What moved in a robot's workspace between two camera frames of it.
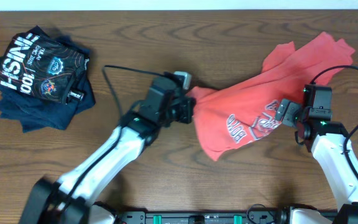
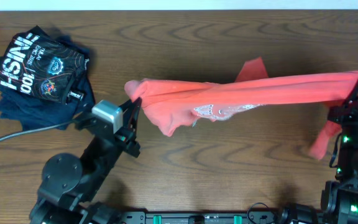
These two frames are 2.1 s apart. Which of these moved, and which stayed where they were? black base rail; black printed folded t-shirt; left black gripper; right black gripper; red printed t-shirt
Moved: right black gripper; red printed t-shirt; left black gripper
Stayed: black base rail; black printed folded t-shirt
